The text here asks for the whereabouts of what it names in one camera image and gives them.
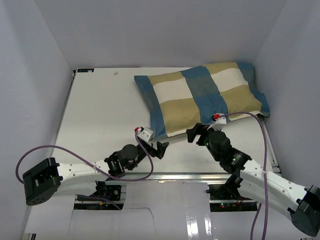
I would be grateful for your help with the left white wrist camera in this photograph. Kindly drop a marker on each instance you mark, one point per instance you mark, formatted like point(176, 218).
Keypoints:
point(145, 134)

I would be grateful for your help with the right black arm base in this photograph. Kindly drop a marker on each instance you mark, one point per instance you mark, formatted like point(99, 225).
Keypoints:
point(226, 197)

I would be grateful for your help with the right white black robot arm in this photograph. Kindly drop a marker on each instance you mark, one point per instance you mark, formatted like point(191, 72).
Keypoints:
point(248, 179)

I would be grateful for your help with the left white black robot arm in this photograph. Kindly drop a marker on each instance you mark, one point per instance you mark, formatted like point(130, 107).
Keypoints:
point(42, 181)

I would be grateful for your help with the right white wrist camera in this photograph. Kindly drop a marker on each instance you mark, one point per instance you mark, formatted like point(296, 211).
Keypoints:
point(219, 121)

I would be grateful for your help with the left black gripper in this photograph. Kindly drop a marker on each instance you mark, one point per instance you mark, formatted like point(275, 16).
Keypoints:
point(159, 152)

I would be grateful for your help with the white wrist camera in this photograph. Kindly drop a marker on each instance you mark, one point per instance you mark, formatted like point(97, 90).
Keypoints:
point(145, 134)
point(219, 121)

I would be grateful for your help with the blue beige checkered pillowcase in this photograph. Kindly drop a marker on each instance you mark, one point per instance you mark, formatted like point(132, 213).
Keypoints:
point(179, 100)

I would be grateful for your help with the left blue corner label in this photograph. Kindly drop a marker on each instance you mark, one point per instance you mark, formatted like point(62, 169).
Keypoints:
point(85, 70)

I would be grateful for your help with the aluminium frame rail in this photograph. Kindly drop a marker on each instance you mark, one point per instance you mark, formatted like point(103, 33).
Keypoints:
point(189, 177)

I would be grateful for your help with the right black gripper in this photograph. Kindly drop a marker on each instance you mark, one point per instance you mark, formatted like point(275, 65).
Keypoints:
point(198, 129)

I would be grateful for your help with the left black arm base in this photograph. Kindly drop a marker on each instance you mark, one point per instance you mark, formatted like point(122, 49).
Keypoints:
point(105, 198)

